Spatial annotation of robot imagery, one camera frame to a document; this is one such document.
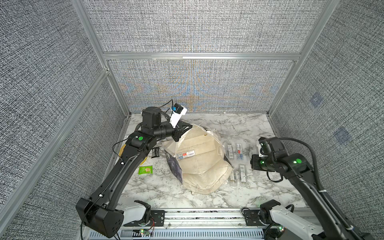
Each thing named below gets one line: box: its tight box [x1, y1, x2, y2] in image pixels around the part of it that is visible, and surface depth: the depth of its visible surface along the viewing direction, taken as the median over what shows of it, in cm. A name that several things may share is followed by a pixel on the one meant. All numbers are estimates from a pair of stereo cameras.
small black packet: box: [151, 147, 160, 159], surface depth 98 cm
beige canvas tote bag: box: [162, 123, 234, 195], surface depth 87 cm
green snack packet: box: [138, 165, 154, 175], surface depth 90 cm
